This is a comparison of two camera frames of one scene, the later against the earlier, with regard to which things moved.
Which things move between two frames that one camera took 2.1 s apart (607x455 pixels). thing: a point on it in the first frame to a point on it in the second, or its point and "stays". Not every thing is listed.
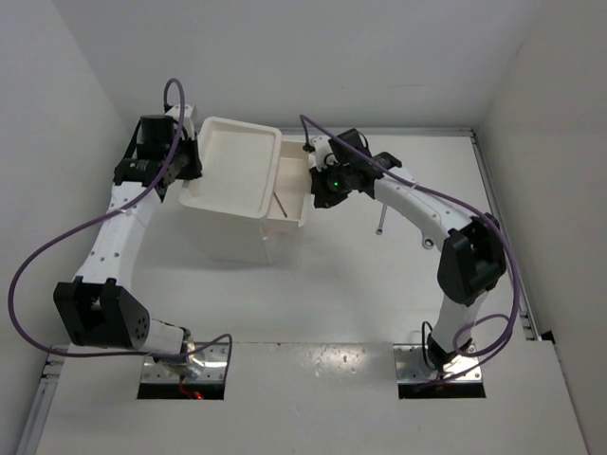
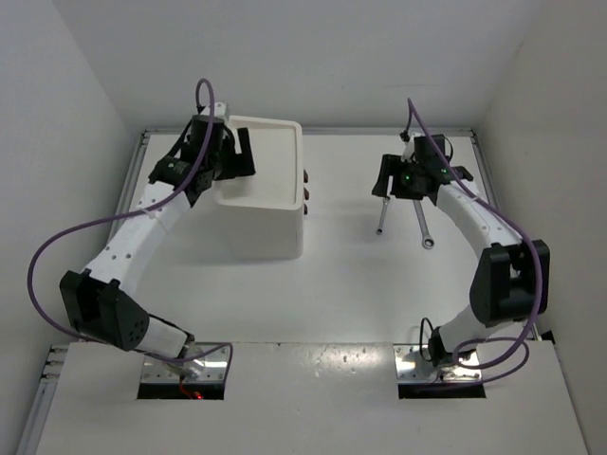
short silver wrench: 379,230 stays
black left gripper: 195,168 to 240,164
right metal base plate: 412,368 stays
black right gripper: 323,197 to 392,166
